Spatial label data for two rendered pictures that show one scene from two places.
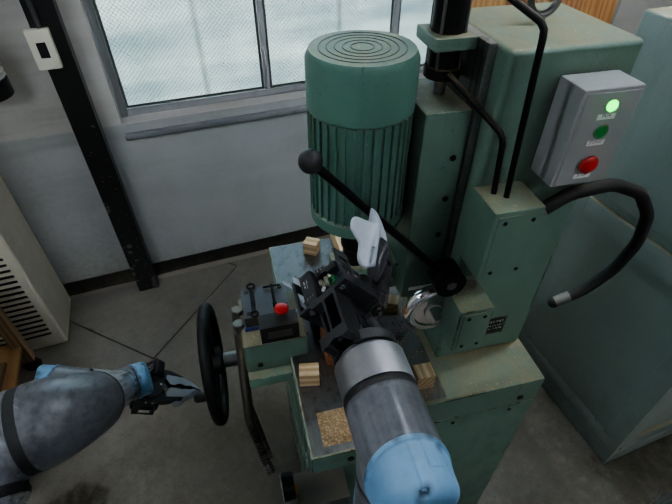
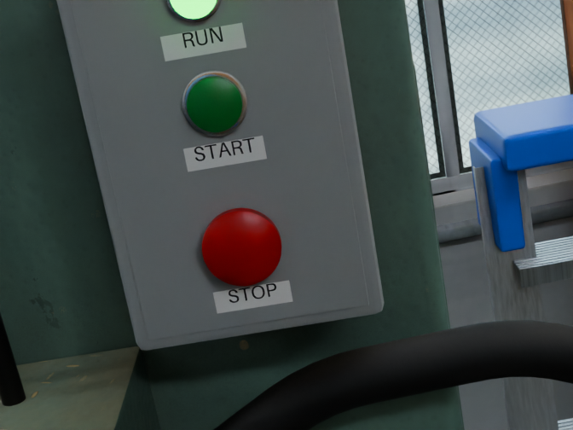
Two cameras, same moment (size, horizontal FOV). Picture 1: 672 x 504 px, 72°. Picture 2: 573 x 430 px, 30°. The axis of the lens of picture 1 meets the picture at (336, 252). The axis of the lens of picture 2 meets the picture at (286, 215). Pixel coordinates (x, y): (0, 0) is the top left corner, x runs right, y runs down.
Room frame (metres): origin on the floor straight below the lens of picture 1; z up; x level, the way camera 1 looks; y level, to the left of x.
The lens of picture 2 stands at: (0.26, -0.52, 1.49)
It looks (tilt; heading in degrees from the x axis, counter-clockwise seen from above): 17 degrees down; 17
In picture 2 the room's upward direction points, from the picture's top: 10 degrees counter-clockwise
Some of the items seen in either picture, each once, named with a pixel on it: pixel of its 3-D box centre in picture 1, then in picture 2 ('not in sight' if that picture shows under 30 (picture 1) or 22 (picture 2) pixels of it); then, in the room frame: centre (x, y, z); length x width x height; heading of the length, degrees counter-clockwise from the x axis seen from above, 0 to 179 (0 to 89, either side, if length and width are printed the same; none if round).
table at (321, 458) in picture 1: (310, 335); not in sight; (0.67, 0.06, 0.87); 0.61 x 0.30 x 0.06; 14
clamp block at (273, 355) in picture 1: (272, 329); not in sight; (0.65, 0.14, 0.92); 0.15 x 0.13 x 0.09; 14
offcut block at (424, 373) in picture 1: (423, 376); not in sight; (0.59, -0.20, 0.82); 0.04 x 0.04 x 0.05; 13
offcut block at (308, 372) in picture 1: (309, 374); not in sight; (0.53, 0.05, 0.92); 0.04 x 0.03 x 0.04; 94
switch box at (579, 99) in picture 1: (583, 130); (227, 124); (0.66, -0.38, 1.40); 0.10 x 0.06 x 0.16; 104
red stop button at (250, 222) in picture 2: (588, 164); (241, 246); (0.62, -0.39, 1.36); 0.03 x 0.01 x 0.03; 104
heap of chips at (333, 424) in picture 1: (345, 421); not in sight; (0.44, -0.02, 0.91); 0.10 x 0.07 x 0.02; 104
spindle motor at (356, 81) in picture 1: (359, 140); not in sight; (0.72, -0.04, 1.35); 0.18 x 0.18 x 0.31
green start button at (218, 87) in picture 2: (601, 131); (214, 104); (0.62, -0.39, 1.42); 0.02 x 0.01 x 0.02; 104
